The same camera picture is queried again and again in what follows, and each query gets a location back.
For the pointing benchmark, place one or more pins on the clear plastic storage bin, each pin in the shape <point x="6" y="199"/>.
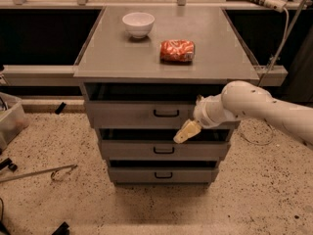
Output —
<point x="12" y="119"/>

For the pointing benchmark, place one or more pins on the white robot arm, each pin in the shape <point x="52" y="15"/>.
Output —
<point x="239" y="100"/>

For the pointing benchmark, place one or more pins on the grey side rail beam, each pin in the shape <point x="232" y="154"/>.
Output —
<point x="39" y="75"/>

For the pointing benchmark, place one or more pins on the black block on floor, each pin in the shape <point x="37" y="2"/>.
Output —
<point x="60" y="108"/>

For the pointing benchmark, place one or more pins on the black object bottom edge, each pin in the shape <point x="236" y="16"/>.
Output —
<point x="63" y="229"/>

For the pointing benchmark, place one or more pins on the grey middle drawer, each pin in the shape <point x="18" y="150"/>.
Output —
<point x="163" y="150"/>

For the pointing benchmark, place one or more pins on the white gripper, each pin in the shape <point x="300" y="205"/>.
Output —
<point x="201" y="114"/>

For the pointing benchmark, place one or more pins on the black clip on floor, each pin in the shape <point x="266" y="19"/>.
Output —
<point x="9" y="164"/>

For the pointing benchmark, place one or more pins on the grey top drawer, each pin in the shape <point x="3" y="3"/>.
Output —
<point x="138" y="115"/>

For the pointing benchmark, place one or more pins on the grey drawer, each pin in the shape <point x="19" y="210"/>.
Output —
<point x="134" y="175"/>
<point x="138" y="115"/>
<point x="163" y="150"/>

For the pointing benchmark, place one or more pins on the metal rod on floor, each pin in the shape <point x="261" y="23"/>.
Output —
<point x="26" y="175"/>

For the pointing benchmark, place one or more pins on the white ceramic bowl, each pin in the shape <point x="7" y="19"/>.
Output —
<point x="138" y="24"/>

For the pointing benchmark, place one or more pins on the grey drawer cabinet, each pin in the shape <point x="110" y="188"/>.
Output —
<point x="140" y="76"/>

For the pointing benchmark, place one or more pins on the crushed orange soda can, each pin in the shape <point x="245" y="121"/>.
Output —
<point x="177" y="51"/>

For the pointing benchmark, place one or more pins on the grey bottom drawer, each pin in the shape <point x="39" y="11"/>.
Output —
<point x="134" y="175"/>

